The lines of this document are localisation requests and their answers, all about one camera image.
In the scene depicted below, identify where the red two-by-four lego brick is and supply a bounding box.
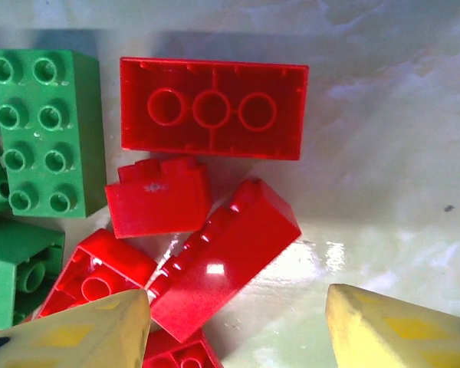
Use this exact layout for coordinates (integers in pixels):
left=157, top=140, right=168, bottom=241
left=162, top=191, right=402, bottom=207
left=119, top=56, right=310, bottom=162
left=148, top=178, right=303, bottom=344

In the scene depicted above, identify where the green two-by-two lego brick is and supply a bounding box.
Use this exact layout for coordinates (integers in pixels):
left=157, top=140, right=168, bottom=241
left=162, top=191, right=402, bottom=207
left=0, top=216, right=67, bottom=331

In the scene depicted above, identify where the green two-by-four lego brick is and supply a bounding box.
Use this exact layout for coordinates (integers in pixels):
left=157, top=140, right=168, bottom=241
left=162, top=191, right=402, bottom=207
left=0, top=48, right=107, bottom=219

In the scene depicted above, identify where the scuffed red two-by-two lego brick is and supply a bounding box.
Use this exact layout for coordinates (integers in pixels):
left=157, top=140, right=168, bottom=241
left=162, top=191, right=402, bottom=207
left=104, top=155, right=213, bottom=240

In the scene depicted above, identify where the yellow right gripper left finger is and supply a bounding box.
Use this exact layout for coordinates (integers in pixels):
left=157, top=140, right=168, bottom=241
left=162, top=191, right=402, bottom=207
left=0, top=288, right=152, bottom=368

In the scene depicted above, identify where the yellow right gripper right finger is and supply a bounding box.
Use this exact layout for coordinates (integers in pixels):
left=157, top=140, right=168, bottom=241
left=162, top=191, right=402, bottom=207
left=324, top=283, right=460, bottom=368

